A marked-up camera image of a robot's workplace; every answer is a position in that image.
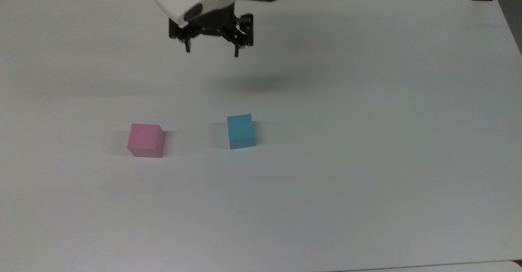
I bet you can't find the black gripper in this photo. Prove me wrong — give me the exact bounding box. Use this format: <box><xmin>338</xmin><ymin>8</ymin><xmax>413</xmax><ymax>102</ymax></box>
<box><xmin>169</xmin><ymin>3</ymin><xmax>254</xmax><ymax>58</ymax></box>

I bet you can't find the blue cube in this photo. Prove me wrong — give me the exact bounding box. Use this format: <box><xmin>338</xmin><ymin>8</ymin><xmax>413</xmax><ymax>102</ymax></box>
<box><xmin>227</xmin><ymin>114</ymin><xmax>257</xmax><ymax>150</ymax></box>

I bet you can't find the pink cube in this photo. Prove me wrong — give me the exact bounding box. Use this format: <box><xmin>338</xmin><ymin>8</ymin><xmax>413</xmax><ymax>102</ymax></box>
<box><xmin>127</xmin><ymin>123</ymin><xmax>166</xmax><ymax>159</ymax></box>

